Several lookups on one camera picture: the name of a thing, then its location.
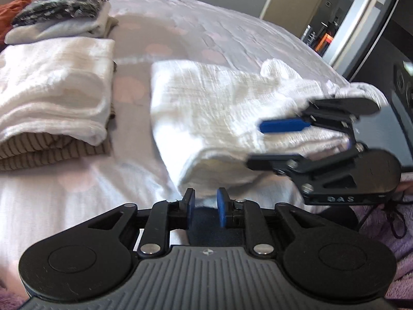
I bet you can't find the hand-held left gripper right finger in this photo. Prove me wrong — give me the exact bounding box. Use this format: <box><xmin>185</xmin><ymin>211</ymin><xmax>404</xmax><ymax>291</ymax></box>
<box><xmin>217</xmin><ymin>187</ymin><xmax>326</xmax><ymax>259</ymax></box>

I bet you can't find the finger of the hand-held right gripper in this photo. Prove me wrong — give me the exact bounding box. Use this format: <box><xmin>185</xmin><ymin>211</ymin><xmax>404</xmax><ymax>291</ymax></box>
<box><xmin>247</xmin><ymin>143</ymin><xmax>367</xmax><ymax>192</ymax></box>
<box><xmin>260</xmin><ymin>98</ymin><xmax>359</xmax><ymax>134</ymax></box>

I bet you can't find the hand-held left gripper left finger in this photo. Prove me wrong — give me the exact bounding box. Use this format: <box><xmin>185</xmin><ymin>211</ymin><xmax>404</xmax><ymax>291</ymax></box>
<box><xmin>87</xmin><ymin>188</ymin><xmax>196</xmax><ymax>259</ymax></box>

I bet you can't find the white crinkled muslin cloth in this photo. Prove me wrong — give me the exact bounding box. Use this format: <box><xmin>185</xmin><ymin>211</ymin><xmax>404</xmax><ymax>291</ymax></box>
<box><xmin>150</xmin><ymin>58</ymin><xmax>391</xmax><ymax>201</ymax></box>

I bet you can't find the purple fleece garment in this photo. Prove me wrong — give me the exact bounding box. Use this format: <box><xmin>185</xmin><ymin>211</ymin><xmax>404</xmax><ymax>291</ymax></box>
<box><xmin>355</xmin><ymin>171</ymin><xmax>413</xmax><ymax>310</ymax></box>

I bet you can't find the black speaker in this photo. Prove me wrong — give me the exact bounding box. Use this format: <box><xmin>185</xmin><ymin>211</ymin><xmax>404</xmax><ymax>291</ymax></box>
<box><xmin>392</xmin><ymin>60</ymin><xmax>413</xmax><ymax>130</ymax></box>

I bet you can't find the orange lit object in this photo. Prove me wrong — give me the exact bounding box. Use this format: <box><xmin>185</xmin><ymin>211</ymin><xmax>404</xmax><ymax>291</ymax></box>
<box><xmin>314</xmin><ymin>32</ymin><xmax>333</xmax><ymax>52</ymax></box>

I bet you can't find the beige door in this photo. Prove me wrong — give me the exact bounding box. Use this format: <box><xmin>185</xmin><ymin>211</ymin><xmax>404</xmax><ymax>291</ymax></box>
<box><xmin>260</xmin><ymin>0</ymin><xmax>333</xmax><ymax>37</ymax></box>

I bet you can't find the brown striped folded cloth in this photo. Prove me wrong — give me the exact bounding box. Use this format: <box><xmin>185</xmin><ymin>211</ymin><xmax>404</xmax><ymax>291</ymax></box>
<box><xmin>0</xmin><ymin>60</ymin><xmax>117</xmax><ymax>172</ymax></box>

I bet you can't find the folded white fluffy cloth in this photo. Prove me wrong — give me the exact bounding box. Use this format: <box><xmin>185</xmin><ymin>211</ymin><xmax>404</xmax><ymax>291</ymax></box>
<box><xmin>0</xmin><ymin>37</ymin><xmax>116</xmax><ymax>146</ymax></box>

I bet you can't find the light folded sweater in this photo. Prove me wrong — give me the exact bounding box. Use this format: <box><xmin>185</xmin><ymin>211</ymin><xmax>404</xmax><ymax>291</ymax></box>
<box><xmin>4</xmin><ymin>2</ymin><xmax>118</xmax><ymax>45</ymax></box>

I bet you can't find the dark floral patterned garment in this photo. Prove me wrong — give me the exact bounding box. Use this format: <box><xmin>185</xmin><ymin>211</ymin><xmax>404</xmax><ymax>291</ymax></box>
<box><xmin>12</xmin><ymin>0</ymin><xmax>108</xmax><ymax>28</ymax></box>

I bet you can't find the orange cloth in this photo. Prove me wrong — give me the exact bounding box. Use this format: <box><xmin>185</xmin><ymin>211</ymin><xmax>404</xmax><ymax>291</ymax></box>
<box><xmin>0</xmin><ymin>0</ymin><xmax>33</xmax><ymax>44</ymax></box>

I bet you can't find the black cord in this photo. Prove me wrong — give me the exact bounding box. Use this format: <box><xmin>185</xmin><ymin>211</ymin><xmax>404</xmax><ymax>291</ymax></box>
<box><xmin>358</xmin><ymin>194</ymin><xmax>410</xmax><ymax>239</ymax></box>

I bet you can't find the grey door frame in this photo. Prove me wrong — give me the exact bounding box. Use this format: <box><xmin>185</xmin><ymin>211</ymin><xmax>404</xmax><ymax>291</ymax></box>
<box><xmin>321</xmin><ymin>0</ymin><xmax>407</xmax><ymax>81</ymax></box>

